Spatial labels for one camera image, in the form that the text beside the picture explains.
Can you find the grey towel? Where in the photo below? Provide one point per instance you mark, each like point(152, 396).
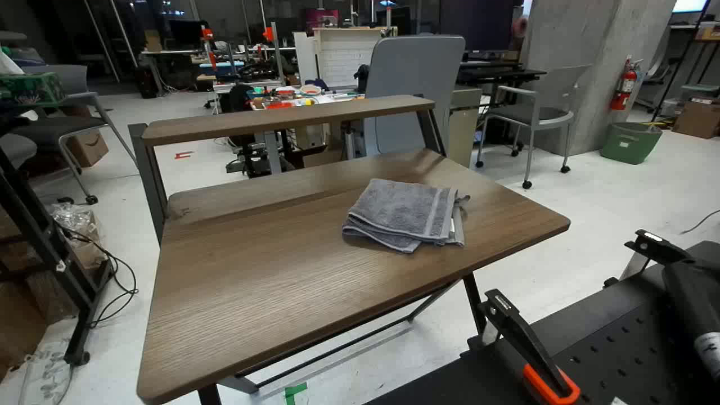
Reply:
point(406, 214)

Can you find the wooden desk shelf board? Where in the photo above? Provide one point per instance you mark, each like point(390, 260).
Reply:
point(284, 118)

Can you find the cluttered white work table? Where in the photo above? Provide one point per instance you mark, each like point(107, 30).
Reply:
point(299, 92)

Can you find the beige cabinet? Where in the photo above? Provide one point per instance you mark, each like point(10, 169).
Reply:
point(464, 124)

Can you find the light grey office chair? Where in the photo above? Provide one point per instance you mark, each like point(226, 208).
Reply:
point(417, 82)

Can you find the black backpack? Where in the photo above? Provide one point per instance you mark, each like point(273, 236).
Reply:
point(237, 98)

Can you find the green floor tape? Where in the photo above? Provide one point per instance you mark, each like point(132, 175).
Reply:
point(295, 391)

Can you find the brown wooden table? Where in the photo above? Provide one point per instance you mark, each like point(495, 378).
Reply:
point(147, 173)

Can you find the grey armchair on casters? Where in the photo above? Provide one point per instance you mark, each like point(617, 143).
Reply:
point(551, 92)

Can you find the green plastic bin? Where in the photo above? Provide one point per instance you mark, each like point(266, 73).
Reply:
point(631, 143)

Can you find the small cardboard box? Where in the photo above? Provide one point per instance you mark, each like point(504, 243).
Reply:
point(87, 147)

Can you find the red fire extinguisher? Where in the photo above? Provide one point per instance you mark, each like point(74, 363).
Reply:
point(623, 89)

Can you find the black perforated mounting table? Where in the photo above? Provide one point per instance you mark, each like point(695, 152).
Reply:
point(615, 352)

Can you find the black metal stand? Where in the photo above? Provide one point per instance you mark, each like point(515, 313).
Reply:
point(37, 233)

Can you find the brown cardboard box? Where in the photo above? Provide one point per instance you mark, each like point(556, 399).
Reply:
point(698, 118)

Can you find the stacked brown cardboard boxes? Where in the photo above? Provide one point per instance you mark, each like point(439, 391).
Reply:
point(18, 322)

